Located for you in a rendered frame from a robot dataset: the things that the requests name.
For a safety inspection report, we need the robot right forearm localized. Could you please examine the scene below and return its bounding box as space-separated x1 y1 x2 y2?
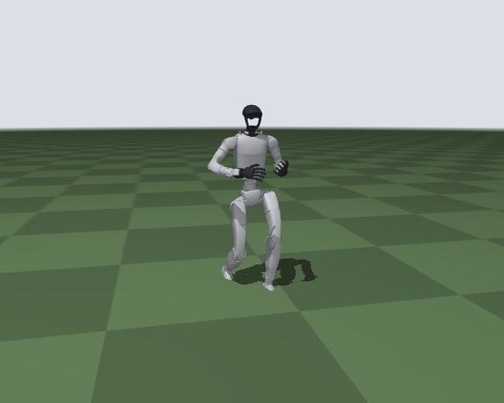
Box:
208 161 239 179

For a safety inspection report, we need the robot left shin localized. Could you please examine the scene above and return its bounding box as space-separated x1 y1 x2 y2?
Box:
265 242 281 286

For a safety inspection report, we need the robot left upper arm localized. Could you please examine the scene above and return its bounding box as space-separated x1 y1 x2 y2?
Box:
266 135 282 169

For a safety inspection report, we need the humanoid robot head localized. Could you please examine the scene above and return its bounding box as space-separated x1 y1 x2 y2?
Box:
242 105 262 137

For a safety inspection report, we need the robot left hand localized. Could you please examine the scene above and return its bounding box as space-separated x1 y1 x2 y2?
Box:
273 160 289 177

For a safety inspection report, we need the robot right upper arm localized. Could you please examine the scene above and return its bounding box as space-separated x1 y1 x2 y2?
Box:
208 136 238 174

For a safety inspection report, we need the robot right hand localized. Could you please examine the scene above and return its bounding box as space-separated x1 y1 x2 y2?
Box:
234 164 266 181

